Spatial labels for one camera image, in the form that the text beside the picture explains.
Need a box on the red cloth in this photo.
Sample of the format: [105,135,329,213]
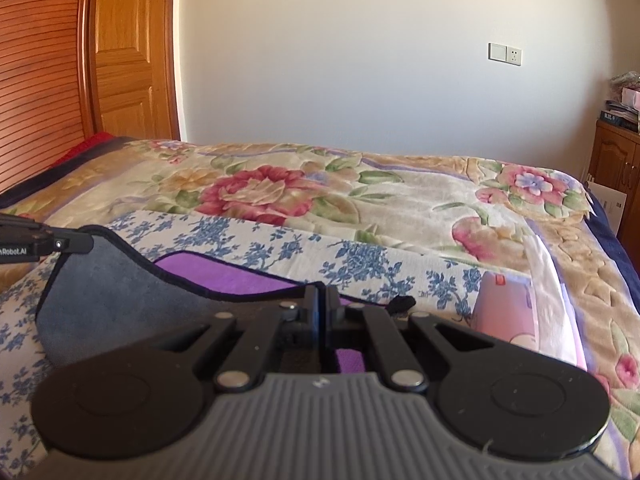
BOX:
[47,131,132,172]

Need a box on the wooden louvered panel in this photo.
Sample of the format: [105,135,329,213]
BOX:
[0,0,97,197]

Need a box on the stack of books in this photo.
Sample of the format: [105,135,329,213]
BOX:
[599,100,640,134]

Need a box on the floral printed blanket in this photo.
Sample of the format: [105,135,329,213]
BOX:
[0,137,640,477]

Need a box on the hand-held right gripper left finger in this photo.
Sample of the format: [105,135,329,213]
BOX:
[150,284,321,393]

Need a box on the pink packet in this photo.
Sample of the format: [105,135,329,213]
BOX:
[472,270,540,352]

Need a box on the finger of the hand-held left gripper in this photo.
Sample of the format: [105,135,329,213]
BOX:
[39,226,95,257]

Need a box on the white cardboard sheet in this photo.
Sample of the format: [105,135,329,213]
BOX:
[585,180,629,237]

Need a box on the blue floral white cloth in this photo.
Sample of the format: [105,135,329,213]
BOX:
[0,209,485,467]

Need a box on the purple and grey towel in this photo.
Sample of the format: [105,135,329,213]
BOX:
[37,225,417,377]

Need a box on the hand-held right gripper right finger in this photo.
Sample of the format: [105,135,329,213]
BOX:
[325,284,497,394]

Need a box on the wooden cabinet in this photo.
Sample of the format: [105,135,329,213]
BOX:
[584,118,640,272]

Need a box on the wooden door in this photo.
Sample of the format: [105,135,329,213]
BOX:
[89,0,182,142]

